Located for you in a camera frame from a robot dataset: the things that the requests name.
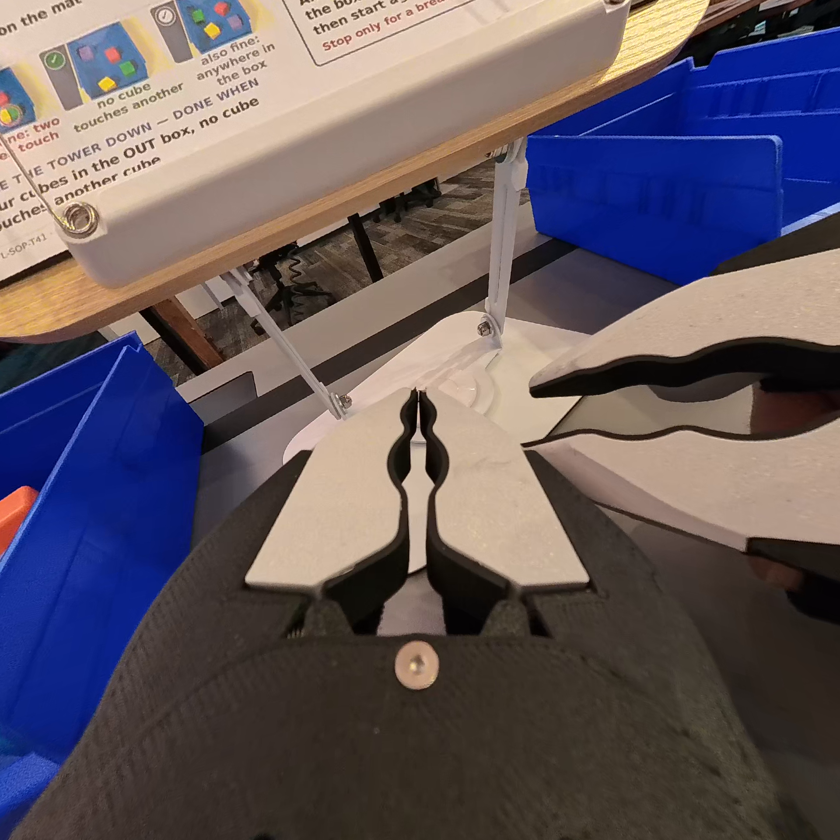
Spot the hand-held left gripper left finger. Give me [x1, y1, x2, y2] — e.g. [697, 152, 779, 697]
[243, 387, 419, 635]

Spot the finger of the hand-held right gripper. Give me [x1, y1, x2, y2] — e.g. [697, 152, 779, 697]
[528, 248, 840, 400]
[521, 386, 840, 554]

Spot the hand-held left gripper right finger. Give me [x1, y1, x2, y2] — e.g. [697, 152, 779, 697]
[419, 390, 592, 635]

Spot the blue plastic bin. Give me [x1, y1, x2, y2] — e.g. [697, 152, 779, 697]
[525, 26, 840, 283]
[0, 331, 206, 840]

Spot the orange cube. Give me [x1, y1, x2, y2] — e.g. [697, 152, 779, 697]
[0, 486, 40, 559]

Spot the grey desk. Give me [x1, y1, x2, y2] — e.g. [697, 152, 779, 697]
[174, 200, 840, 840]

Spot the person's right hand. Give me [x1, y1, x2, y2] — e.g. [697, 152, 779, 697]
[750, 556, 806, 596]

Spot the black swivel chair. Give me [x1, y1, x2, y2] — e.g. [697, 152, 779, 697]
[249, 243, 332, 329]

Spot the black table leg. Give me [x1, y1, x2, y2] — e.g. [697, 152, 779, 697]
[139, 307, 198, 376]
[348, 213, 385, 283]

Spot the white stand with wooden board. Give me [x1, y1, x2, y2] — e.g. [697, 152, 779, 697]
[0, 0, 713, 467]

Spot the printed instruction sheet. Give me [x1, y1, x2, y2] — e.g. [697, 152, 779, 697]
[0, 0, 608, 283]

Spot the wooden post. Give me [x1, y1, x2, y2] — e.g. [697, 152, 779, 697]
[156, 298, 227, 376]

